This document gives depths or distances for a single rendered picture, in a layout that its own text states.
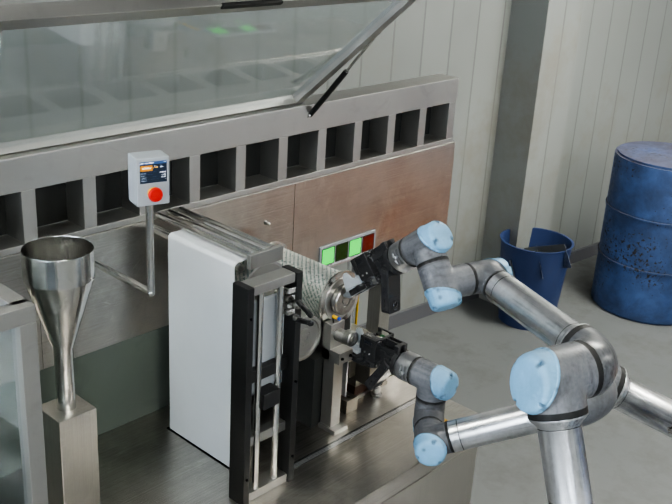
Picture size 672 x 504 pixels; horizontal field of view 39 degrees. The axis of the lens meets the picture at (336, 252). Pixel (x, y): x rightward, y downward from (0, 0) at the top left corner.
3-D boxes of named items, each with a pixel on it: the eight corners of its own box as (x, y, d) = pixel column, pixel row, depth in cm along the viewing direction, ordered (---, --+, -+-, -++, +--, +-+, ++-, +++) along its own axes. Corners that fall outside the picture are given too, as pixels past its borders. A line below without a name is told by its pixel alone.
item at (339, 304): (337, 320, 240) (334, 295, 236) (331, 317, 241) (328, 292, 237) (357, 306, 244) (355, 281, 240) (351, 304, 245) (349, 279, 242)
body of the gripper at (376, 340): (377, 325, 248) (413, 341, 241) (375, 354, 251) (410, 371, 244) (357, 333, 243) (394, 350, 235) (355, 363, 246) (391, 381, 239)
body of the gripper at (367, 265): (368, 254, 235) (399, 235, 227) (383, 286, 234) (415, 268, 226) (347, 262, 230) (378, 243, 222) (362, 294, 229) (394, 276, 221)
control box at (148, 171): (139, 210, 188) (138, 161, 184) (128, 200, 193) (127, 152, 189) (173, 205, 191) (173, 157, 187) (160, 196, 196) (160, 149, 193)
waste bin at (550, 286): (582, 324, 530) (597, 238, 511) (541, 344, 503) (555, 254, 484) (517, 297, 558) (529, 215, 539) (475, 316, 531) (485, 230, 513)
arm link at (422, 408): (411, 447, 233) (415, 408, 229) (411, 423, 243) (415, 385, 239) (443, 450, 233) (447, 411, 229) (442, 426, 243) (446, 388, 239)
